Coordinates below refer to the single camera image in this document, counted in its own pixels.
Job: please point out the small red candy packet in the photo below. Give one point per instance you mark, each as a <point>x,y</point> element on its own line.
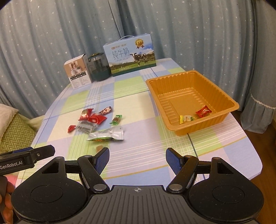
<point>71,128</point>

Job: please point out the yellow candy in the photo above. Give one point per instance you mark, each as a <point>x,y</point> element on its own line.
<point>186,118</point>

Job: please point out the red santa snack packet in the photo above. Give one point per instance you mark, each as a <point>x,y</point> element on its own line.
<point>85,114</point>

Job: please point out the checkered tablecloth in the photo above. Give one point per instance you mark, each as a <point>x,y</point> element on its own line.
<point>139,159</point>

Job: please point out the orange plastic tray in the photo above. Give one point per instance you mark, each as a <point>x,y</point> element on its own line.
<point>185,93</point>

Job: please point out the blue star curtain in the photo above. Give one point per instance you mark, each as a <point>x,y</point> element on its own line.
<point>230,42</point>

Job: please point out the white sachet stack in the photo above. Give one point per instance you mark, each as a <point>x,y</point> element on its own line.
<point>86,126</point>

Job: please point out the person's left hand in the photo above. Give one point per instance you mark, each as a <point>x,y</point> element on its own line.
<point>7,188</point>

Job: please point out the white product box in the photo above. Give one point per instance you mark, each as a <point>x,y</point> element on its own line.
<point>77,71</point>

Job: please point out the dark glass jar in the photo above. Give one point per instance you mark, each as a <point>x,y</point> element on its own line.
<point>98,67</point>

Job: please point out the clear brown candy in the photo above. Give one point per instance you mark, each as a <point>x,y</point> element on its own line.
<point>99,148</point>

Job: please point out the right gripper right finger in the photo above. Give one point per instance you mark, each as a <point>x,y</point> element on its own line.
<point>184,168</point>

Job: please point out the red pouch snack packet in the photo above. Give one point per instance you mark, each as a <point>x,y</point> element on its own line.
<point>97,118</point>

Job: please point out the silver green snack bag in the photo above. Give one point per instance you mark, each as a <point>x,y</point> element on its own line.
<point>113,133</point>

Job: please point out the green wrapped candy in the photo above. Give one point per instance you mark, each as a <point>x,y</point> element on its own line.
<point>116,120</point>

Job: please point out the brown red candy wrapper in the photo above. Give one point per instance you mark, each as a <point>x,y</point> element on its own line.
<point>106,110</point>

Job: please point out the green zigzag cushion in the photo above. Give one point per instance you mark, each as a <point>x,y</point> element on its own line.
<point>18,135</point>

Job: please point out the beige sofa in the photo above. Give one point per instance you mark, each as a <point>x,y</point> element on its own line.
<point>8,114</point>

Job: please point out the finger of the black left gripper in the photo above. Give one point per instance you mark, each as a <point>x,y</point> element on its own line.
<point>43,152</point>
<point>22,150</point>

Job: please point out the red cartoon candy packet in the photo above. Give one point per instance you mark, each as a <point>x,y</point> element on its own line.
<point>203,112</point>

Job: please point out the blue milk carton box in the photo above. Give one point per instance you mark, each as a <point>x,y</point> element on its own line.
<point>130,53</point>

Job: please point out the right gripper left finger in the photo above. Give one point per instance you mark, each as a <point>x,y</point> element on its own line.
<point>90,169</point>

